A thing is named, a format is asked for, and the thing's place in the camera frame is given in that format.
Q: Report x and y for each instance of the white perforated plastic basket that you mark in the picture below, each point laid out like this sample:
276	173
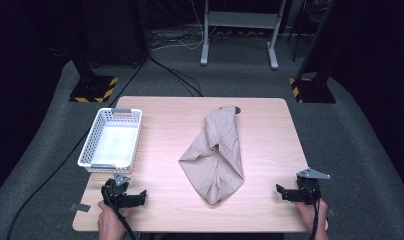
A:
115	146

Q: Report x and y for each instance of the person's left hand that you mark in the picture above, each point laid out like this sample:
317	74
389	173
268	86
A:
110	223

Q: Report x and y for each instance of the beige short-sleeved shirt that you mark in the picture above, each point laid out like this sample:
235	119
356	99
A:
220	160

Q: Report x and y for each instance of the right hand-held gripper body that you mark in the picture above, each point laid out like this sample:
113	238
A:
310	190

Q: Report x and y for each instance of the white metal table frame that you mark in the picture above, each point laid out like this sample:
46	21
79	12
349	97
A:
241	20

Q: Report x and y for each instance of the dark round table grommet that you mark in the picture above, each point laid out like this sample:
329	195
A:
238	110

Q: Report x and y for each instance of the person's right hand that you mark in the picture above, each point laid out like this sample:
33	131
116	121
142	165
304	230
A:
321	223

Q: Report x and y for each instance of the grey tape strip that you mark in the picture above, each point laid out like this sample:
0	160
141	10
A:
80	207
331	212

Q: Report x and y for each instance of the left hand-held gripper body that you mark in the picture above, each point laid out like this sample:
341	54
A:
115	195

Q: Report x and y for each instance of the black stand with striped base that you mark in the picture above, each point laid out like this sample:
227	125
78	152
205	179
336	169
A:
313	90
93	88

